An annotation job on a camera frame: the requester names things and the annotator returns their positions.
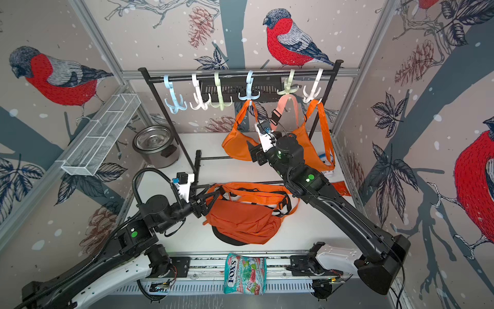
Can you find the light green hook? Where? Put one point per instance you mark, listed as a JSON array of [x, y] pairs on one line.
[[288, 87], [221, 104]]

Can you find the white wire mesh shelf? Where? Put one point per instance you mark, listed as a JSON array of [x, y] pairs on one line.
[[99, 136]]

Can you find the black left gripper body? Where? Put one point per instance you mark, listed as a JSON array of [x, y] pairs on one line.
[[196, 208]]

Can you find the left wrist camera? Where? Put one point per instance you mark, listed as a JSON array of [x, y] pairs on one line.
[[183, 182]]

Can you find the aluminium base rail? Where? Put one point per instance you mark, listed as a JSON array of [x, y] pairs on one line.
[[286, 272]]

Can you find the red snack packet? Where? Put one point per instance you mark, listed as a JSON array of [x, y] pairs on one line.
[[341, 188]]

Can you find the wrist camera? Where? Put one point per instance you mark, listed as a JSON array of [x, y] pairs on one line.
[[183, 182], [267, 136]]

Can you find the white hook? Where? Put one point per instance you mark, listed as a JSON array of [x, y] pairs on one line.
[[315, 90], [200, 103]]

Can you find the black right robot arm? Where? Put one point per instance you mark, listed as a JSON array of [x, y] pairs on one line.
[[382, 254]]

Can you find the orange backpack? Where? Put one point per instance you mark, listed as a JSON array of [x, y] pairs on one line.
[[236, 143]]

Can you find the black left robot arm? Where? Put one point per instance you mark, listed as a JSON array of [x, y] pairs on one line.
[[130, 253]]

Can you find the Fox's candy bag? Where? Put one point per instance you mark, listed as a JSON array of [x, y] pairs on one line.
[[245, 275]]

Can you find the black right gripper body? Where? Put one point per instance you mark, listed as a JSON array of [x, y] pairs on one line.
[[259, 152]]

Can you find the black clothes rack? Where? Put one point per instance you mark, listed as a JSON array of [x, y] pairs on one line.
[[209, 74]]

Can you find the stainless steel rice cooker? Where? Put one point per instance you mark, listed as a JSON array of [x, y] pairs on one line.
[[157, 145]]

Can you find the dark orange waist bag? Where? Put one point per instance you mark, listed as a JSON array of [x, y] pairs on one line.
[[238, 224]]

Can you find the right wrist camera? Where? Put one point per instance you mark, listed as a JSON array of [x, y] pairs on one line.
[[267, 136]]

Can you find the pink waist bag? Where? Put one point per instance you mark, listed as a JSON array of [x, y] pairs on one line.
[[278, 112]]

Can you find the light blue hook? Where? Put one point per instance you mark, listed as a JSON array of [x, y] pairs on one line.
[[178, 104], [249, 87]]

